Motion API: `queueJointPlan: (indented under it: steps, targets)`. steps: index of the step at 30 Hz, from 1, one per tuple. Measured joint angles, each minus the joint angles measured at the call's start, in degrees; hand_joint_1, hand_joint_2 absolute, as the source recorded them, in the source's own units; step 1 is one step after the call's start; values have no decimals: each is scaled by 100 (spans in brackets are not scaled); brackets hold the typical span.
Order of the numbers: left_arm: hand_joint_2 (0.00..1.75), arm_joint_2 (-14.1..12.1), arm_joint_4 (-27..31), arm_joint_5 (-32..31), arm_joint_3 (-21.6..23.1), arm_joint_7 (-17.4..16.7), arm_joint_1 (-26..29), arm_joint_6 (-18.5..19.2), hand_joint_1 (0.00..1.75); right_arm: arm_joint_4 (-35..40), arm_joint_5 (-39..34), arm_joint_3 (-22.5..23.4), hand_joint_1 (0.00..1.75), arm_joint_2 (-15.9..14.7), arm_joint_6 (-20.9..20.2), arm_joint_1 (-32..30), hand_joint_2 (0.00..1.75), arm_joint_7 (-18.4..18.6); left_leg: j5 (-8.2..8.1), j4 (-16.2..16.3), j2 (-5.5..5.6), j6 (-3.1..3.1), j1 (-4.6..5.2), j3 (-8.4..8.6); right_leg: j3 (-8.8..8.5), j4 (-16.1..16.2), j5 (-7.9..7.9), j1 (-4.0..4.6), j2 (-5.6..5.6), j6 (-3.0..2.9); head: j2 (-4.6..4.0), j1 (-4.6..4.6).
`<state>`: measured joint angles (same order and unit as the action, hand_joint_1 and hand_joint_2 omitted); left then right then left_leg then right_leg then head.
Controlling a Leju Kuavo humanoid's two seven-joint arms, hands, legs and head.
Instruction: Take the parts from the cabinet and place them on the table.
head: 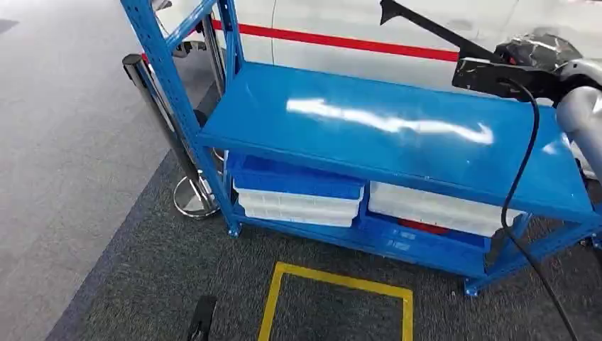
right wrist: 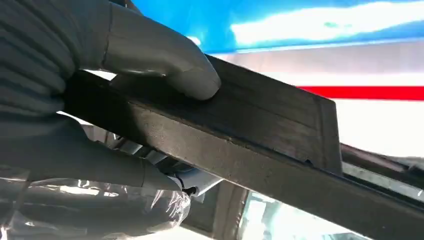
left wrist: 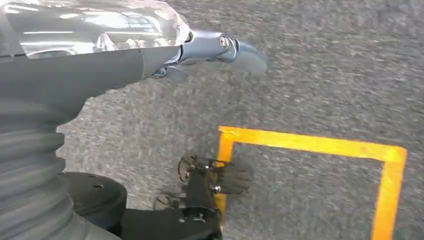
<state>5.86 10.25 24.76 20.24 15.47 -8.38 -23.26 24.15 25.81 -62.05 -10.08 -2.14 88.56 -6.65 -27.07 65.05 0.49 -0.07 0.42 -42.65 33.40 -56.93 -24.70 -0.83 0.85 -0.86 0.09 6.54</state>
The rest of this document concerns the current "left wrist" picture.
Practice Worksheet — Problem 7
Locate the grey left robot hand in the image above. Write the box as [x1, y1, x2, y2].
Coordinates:
[0, 0, 269, 128]

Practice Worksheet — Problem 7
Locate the yellow floor tape square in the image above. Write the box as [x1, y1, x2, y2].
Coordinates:
[214, 125, 408, 240]

